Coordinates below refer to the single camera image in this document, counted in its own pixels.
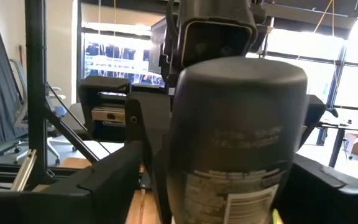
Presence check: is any black side table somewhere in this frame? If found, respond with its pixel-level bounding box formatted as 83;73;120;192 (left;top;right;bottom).
317;107;358;169

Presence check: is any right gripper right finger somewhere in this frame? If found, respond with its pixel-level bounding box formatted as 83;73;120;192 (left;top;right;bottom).
274;152;358;224

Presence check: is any grey deodorant stick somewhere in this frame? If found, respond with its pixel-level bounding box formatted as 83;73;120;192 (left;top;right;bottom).
165;55;309;224

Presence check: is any left wrist camera housing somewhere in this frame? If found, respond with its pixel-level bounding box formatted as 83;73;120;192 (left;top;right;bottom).
177;0;259;68

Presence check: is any silver aluminium extrusion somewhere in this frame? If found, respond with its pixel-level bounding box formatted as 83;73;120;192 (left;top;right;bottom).
10;148;38;192

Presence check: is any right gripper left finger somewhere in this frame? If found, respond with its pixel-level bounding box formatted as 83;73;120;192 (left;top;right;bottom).
0;139;145;224

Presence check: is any grey office chair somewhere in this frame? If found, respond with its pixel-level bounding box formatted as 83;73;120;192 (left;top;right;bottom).
9;58;77;166

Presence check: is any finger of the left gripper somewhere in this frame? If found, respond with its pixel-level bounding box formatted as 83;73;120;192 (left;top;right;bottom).
296;94;327;154
124;91;175;224

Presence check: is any yellow hanging cable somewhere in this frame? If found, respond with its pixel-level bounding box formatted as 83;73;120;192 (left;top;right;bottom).
313;0;335;34

